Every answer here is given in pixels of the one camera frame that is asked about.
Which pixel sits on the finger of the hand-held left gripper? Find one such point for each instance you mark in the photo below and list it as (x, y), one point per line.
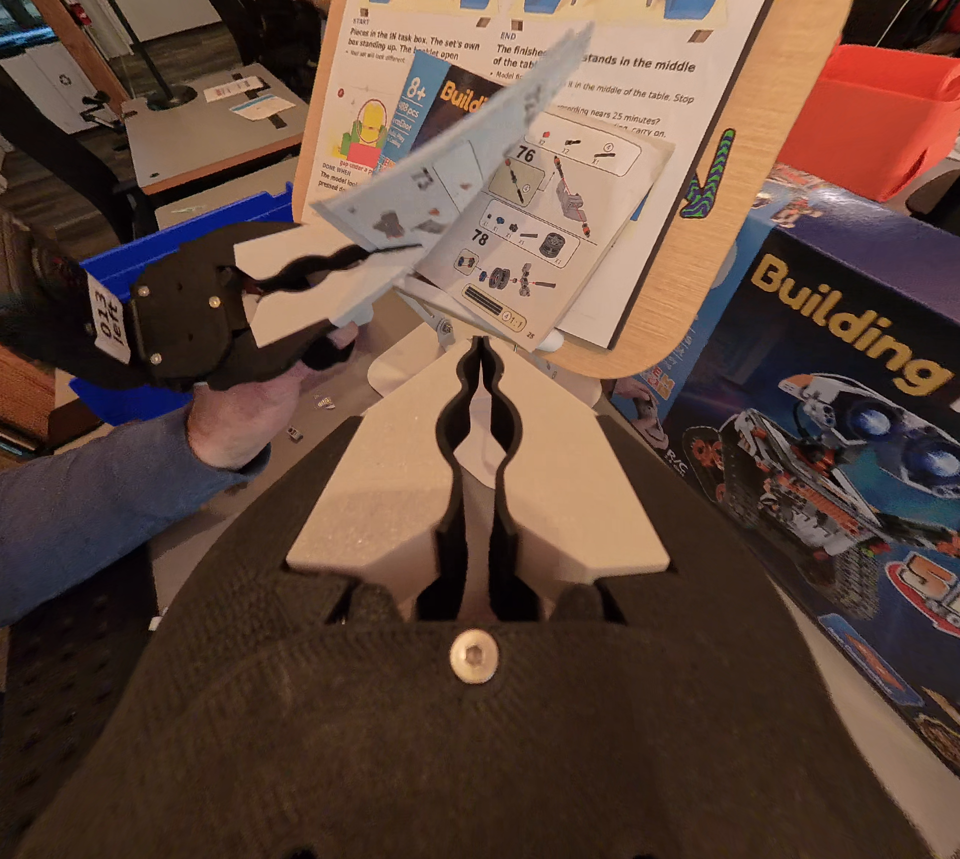
(300, 244)
(330, 304)

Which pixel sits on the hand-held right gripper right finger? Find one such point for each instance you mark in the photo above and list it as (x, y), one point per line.
(585, 499)

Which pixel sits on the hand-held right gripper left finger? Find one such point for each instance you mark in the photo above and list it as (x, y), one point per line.
(375, 499)

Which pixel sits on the building instruction booklet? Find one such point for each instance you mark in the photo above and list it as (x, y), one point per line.
(585, 199)

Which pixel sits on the person's left forearm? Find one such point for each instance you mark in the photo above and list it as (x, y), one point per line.
(90, 514)

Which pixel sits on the blue plastic bin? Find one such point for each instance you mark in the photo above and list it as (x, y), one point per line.
(187, 229)

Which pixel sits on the white book stand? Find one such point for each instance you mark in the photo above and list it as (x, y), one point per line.
(405, 364)

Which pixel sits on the black floor lamp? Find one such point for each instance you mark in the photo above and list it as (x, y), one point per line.
(171, 98)

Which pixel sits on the blue robot kit box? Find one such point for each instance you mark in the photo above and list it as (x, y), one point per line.
(825, 386)

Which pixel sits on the green blue chevron sticker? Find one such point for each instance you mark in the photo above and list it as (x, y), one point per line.
(709, 176)

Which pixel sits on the wooden backboard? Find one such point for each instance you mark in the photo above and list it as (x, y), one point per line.
(787, 124)

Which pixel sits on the orange plastic object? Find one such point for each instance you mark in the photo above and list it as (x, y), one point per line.
(877, 116)

